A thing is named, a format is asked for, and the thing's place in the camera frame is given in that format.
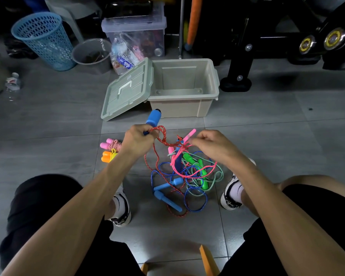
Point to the black exercise machine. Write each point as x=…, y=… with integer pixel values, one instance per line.
x=247, y=34

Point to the grey plastic bucket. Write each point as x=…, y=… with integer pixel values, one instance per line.
x=92, y=58

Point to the person's right fingers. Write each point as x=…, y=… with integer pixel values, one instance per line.
x=201, y=139

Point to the metal pole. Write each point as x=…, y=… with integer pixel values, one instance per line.
x=181, y=28

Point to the person's shoe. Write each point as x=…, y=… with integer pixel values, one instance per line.
x=123, y=209
x=228, y=198

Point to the orange wooden stool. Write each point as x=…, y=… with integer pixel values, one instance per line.
x=208, y=261

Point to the small clear storage box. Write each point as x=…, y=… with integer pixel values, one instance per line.
x=158, y=12

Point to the beige plastic storage box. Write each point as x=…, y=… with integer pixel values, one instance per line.
x=184, y=107

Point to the person's left hand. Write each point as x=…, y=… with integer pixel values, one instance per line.
x=136, y=143

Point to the clear plastic bag of packets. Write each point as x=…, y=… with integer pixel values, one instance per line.
x=123, y=56

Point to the person's right shoe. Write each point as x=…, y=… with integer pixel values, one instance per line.
x=228, y=198

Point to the black shorts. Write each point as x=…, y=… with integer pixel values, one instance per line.
x=40, y=198

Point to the person's left fingers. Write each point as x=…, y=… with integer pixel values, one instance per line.
x=146, y=129

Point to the person's left shoe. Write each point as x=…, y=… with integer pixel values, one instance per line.
x=123, y=209

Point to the person's right hand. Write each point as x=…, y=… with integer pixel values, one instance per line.
x=218, y=148

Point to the person's right forearm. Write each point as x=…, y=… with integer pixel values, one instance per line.
x=287, y=227

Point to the blue perforated laundry basket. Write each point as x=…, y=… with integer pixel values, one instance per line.
x=47, y=43

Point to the white plastic chair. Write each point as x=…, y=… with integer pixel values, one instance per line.
x=72, y=10

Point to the grey-green box lid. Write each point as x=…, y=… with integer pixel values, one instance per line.
x=126, y=90

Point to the large clear storage box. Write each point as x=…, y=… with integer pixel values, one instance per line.
x=149, y=37

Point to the orange foam pole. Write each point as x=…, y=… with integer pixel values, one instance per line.
x=194, y=22

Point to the clear plastic water bottle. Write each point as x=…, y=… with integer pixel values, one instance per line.
x=13, y=84

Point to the black bag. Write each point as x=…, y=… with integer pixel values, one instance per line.
x=18, y=48

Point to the person's left forearm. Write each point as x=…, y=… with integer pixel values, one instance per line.
x=83, y=209

